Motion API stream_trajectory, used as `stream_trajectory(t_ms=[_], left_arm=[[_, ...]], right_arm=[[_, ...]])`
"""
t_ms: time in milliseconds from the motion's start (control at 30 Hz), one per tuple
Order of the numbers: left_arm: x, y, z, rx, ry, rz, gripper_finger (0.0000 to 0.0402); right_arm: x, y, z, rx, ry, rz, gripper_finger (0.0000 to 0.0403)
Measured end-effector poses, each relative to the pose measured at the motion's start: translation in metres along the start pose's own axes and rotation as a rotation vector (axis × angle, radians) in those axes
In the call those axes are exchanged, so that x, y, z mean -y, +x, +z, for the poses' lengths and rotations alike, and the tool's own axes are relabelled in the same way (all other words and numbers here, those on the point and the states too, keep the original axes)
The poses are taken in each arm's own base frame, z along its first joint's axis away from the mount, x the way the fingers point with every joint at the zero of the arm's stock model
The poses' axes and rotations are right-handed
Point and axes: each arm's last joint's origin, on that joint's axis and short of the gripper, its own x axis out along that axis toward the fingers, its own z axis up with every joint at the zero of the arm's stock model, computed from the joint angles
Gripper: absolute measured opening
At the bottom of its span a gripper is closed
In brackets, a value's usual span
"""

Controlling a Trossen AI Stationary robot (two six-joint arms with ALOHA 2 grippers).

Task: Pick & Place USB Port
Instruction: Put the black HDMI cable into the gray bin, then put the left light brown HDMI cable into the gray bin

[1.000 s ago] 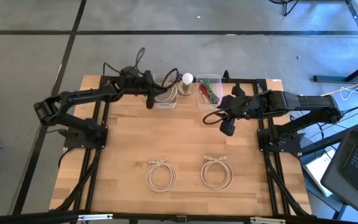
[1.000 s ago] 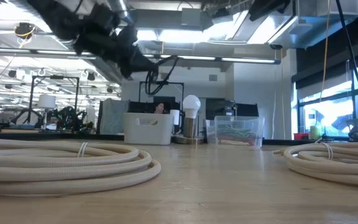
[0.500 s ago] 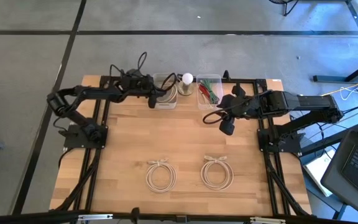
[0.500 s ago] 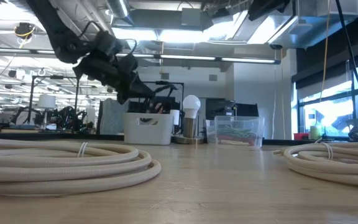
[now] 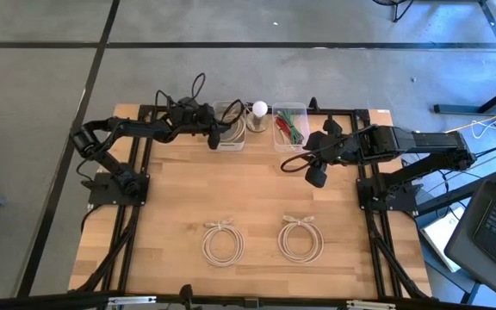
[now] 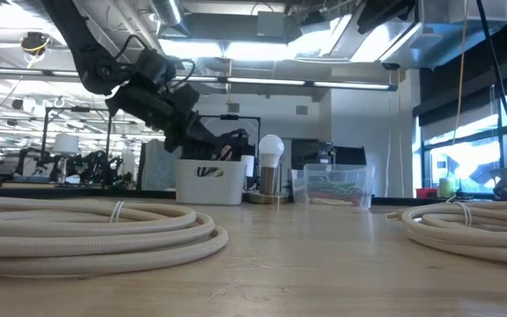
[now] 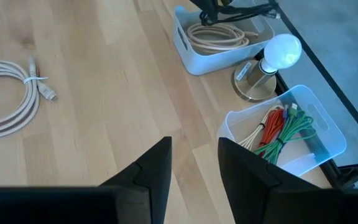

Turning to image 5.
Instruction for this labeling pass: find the black left wrist camera cable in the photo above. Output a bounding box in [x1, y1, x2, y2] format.
[190, 72, 207, 102]

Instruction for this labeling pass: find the white flat box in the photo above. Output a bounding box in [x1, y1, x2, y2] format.
[419, 205, 464, 273]

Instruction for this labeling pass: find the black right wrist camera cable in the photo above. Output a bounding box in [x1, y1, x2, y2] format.
[280, 123, 378, 174]

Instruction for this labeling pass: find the black USB cable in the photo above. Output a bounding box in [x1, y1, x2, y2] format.
[220, 99, 246, 127]

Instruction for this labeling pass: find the white light bulb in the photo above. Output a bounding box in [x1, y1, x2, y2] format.
[251, 100, 270, 117]

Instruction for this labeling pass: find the black desk frame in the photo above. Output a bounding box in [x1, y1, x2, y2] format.
[432, 0, 496, 116]

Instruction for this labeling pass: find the green USB cable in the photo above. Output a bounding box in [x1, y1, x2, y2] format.
[278, 108, 306, 146]

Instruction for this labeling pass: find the black aluminium table frame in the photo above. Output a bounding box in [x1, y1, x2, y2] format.
[69, 95, 432, 302]

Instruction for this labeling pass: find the cream USB cable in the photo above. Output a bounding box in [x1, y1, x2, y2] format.
[277, 214, 326, 264]
[201, 219, 246, 268]
[220, 112, 246, 146]

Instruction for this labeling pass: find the clear plastic bin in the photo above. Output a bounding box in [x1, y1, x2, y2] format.
[271, 102, 312, 154]

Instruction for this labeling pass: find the red coiled USB cable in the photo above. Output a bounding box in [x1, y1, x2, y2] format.
[275, 115, 293, 141]

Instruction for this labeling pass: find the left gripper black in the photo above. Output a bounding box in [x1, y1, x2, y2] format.
[200, 102, 233, 151]

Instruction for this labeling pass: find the black overhead gantry beam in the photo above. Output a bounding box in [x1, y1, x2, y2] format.
[0, 288, 496, 310]

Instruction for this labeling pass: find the dark grey laptop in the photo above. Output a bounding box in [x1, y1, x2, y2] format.
[443, 179, 496, 307]

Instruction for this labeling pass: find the white plastic bin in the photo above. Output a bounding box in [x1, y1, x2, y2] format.
[211, 101, 248, 152]

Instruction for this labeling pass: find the silver metal bracket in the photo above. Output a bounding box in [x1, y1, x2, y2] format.
[108, 295, 158, 307]
[345, 300, 398, 310]

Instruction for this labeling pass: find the yellow extension cord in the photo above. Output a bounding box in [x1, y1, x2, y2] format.
[443, 106, 496, 134]

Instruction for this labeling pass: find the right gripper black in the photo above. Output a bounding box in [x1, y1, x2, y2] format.
[303, 118, 359, 189]

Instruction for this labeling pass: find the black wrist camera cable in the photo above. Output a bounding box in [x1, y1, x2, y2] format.
[190, 72, 207, 102]
[280, 123, 378, 174]

